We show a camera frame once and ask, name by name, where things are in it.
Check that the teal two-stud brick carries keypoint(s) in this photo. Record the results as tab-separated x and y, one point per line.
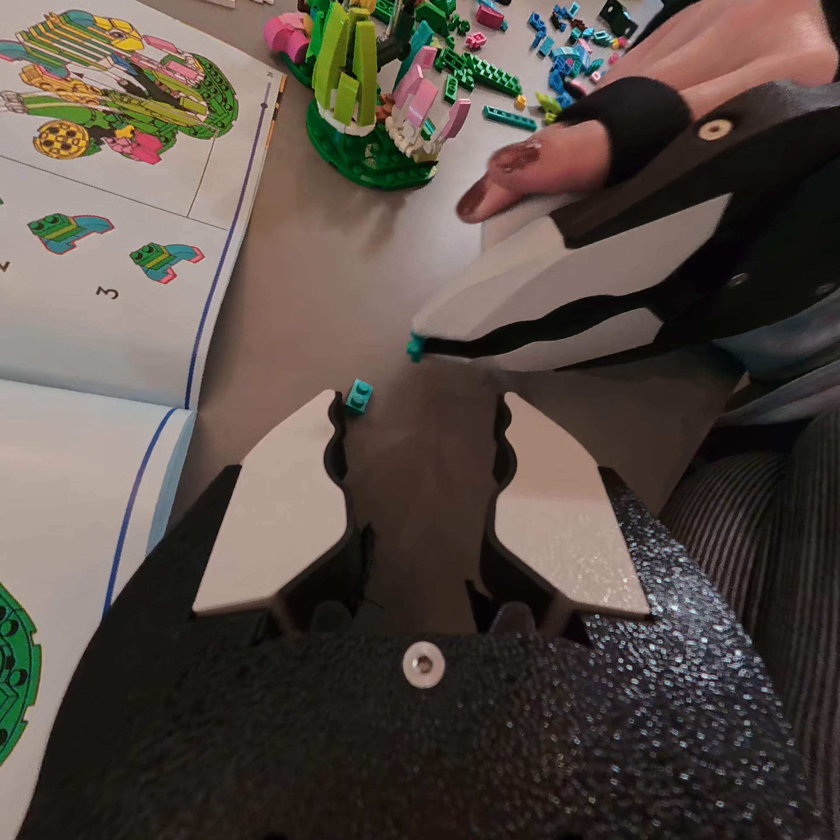
359	396

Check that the brick instruction booklet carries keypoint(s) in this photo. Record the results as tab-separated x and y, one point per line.
98	328

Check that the lime stepped brick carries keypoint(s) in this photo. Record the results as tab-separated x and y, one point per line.
547	106

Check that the green brick flower model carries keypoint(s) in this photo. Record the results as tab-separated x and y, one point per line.
367	105

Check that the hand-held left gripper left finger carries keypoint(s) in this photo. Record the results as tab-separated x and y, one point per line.
275	512

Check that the light blue cloth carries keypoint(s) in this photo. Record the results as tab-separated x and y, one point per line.
787	348

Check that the pile of mixed coloured bricks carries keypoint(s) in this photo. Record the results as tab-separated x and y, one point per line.
571	52

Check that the long dark teal plate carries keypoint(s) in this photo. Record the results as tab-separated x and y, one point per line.
510	118

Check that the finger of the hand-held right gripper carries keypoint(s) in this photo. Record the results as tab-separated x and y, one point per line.
584	341
558	275

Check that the small dark teal brick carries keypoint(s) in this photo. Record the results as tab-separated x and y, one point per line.
415	346

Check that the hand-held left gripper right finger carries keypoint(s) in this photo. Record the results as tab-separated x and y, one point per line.
564	531

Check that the person's striped trousers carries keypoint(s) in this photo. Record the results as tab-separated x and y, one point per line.
774	525

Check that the pile of green bricks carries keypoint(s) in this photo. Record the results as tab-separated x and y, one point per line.
479	69

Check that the person's right hand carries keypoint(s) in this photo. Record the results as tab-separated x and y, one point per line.
525	170

